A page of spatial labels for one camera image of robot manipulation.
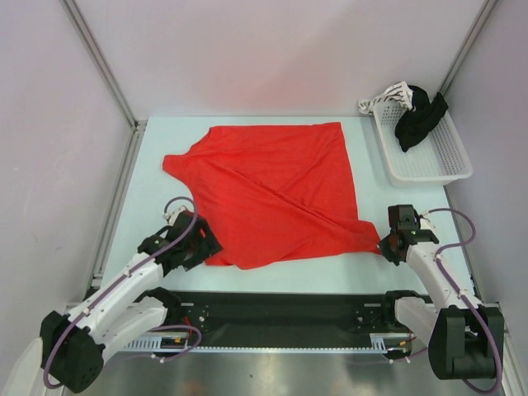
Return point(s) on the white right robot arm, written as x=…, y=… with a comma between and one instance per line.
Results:
x=464, y=337

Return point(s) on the white plastic basket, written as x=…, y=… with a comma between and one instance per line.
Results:
x=438, y=160

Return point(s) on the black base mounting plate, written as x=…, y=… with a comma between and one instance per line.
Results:
x=281, y=320

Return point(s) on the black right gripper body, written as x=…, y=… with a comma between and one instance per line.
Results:
x=386, y=249

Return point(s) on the white slotted cable duct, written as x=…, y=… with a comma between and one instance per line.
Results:
x=377, y=343

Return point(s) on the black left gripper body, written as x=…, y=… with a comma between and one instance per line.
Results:
x=200, y=248

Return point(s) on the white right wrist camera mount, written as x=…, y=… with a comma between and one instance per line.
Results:
x=425, y=221

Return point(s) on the black tank top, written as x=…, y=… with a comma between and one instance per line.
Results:
x=415, y=124

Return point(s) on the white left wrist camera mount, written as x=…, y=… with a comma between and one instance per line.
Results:
x=171, y=216

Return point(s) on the red tank top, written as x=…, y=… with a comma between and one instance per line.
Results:
x=274, y=193

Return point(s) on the white striped tank top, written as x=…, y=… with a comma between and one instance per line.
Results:
x=400, y=92

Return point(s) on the aluminium frame rail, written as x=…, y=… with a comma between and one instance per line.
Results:
x=112, y=211

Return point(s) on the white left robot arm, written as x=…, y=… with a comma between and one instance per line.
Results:
x=78, y=344

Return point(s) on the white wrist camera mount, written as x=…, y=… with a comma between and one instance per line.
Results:
x=171, y=216
x=425, y=221

